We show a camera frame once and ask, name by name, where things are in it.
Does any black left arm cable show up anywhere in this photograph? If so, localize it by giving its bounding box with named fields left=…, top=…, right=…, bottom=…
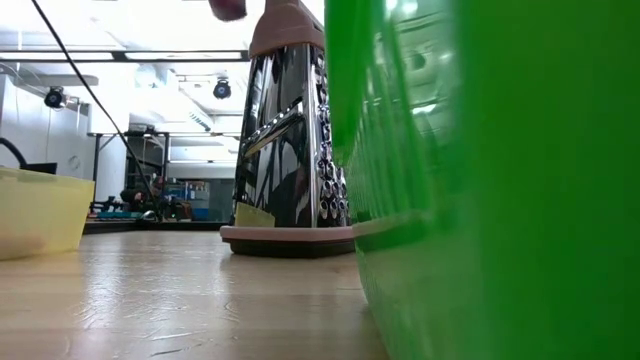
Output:
left=29, top=0, right=164, bottom=221

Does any green plastic basket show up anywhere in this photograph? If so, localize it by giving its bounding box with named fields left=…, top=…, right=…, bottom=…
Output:
left=323, top=0, right=640, bottom=360

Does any black aluminium table frame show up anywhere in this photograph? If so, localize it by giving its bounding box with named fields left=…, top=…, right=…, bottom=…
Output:
left=82, top=219, right=236, bottom=235

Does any person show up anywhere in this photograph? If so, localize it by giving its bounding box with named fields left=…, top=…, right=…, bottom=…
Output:
left=119, top=174, right=169, bottom=219

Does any black metal rack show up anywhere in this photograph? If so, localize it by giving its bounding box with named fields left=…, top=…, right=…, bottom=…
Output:
left=88, top=130, right=174, bottom=221

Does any yellow plastic bin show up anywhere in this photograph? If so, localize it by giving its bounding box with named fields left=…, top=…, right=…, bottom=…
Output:
left=0, top=166, right=96, bottom=262

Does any blue storage cabinet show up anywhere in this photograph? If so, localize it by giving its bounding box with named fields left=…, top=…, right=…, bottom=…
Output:
left=167, top=180, right=211, bottom=221

